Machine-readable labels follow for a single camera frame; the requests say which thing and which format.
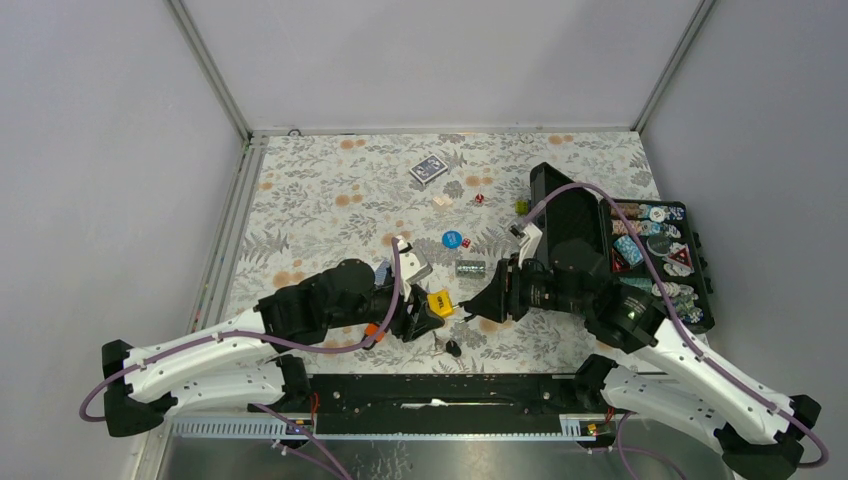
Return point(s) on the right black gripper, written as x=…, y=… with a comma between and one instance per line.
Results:
x=503, y=293

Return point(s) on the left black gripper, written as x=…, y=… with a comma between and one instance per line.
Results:
x=410, y=325

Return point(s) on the yellow padlock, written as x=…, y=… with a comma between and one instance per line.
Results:
x=442, y=304

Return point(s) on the black headed key bunch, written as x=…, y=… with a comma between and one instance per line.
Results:
x=446, y=346

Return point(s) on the orange padlock with key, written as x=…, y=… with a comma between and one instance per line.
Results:
x=372, y=330

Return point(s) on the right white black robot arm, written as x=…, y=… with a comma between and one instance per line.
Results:
x=757, y=431

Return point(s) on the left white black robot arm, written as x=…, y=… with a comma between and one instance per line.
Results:
x=230, y=364

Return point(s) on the patterned poker chip roll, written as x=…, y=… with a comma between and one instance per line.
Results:
x=470, y=269

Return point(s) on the blue playing card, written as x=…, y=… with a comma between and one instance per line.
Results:
x=383, y=274

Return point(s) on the blue round poker chip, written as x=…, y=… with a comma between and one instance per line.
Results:
x=452, y=239

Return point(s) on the yellow green small die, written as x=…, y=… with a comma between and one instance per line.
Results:
x=522, y=207

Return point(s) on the translucent small cube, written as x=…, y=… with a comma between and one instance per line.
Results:
x=442, y=203

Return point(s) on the black poker chip case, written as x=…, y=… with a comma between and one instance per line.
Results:
x=634, y=237

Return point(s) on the blue playing card deck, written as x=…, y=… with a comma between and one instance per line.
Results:
x=428, y=169

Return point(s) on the floral tablecloth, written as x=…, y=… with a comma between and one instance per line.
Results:
x=322, y=199

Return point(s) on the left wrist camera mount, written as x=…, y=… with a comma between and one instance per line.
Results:
x=410, y=265

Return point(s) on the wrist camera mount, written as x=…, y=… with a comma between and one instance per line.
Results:
x=410, y=265
x=528, y=237

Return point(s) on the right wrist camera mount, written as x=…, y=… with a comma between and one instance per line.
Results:
x=528, y=237

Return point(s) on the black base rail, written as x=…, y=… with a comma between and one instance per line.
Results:
x=435, y=405

